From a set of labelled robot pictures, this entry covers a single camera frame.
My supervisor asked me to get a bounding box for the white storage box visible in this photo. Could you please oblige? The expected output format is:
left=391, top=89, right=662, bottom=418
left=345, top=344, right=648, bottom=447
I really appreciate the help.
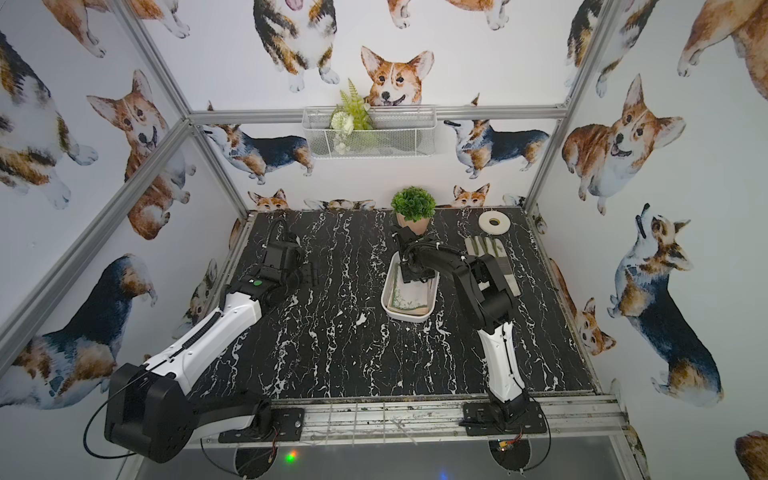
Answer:
left=380, top=252, right=440, bottom=323

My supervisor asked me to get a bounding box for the green bordered white paper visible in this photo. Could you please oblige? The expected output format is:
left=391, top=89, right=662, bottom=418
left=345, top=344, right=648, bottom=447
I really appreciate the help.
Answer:
left=388, top=277, right=431, bottom=316

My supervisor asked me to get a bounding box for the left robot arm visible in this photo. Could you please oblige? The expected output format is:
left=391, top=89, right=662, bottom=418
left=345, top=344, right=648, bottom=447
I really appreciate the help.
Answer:
left=104, top=240, right=312, bottom=463

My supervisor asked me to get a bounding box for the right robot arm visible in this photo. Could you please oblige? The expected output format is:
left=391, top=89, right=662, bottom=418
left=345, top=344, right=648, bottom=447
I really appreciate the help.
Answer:
left=393, top=227, right=529, bottom=421

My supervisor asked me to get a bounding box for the potted green plant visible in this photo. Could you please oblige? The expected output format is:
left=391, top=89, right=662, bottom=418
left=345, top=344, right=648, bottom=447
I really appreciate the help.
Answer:
left=391, top=186, right=436, bottom=236

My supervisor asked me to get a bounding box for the white tape roll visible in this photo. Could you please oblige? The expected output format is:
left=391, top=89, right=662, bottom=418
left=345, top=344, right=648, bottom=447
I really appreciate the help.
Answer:
left=478, top=210, right=511, bottom=235

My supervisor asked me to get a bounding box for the artificial fern and flower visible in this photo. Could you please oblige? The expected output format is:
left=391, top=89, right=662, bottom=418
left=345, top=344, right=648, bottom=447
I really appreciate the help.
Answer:
left=329, top=80, right=373, bottom=155

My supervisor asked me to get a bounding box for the white wire wall basket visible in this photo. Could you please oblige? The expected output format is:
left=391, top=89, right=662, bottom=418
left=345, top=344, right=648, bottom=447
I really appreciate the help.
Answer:
left=302, top=106, right=437, bottom=159

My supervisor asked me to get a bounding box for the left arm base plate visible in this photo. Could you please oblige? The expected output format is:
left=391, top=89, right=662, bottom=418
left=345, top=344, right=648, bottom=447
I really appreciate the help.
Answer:
left=218, top=408, right=306, bottom=444

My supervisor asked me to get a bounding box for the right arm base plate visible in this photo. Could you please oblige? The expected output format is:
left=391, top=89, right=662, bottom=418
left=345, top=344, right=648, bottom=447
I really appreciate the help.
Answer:
left=459, top=398, right=549, bottom=437

